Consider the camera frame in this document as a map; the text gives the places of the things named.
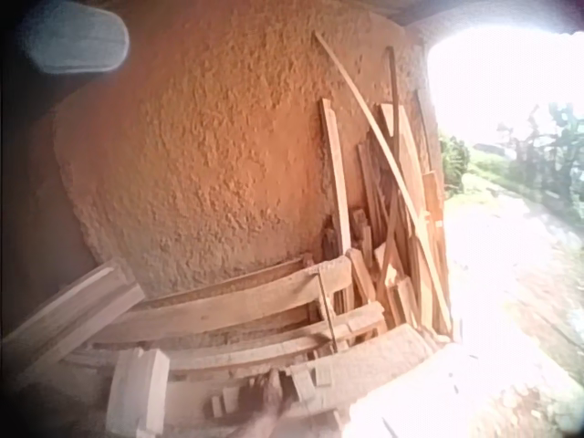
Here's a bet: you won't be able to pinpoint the pile of leaning wooden planks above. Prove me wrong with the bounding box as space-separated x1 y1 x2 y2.
318 45 455 341

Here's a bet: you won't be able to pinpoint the long thin wooden slat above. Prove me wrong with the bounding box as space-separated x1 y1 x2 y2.
313 30 454 337

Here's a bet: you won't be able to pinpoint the heap of small wood offcuts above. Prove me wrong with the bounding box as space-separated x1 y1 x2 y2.
209 362 335 419

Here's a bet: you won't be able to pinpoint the person's right hand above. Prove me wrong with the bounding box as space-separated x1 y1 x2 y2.
237 370 287 417

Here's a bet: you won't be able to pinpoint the trees and bushes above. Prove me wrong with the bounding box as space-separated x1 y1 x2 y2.
438 103 584 215

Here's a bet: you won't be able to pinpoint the thick rough timber slab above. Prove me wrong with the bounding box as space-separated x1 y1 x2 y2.
163 325 434 430

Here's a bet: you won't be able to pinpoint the thick pale wooden beam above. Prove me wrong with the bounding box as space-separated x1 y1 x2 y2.
0 257 147 389

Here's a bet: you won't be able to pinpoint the tall pale wooden board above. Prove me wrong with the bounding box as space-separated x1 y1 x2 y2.
318 97 353 256

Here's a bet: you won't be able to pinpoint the short pale wooden block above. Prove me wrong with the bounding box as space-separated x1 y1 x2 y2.
105 348 171 438

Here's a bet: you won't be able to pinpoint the wide curved wooden plank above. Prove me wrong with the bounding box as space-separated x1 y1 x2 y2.
89 255 355 346

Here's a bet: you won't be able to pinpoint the long narrow wooden plank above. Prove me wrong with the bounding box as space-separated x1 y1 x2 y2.
63 300 388 371

